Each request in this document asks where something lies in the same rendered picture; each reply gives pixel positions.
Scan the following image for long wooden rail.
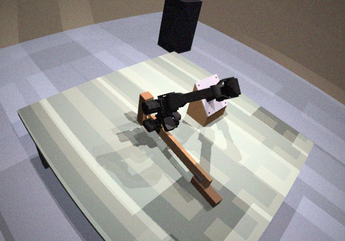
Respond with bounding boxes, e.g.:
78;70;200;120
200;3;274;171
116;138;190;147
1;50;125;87
158;124;212;189

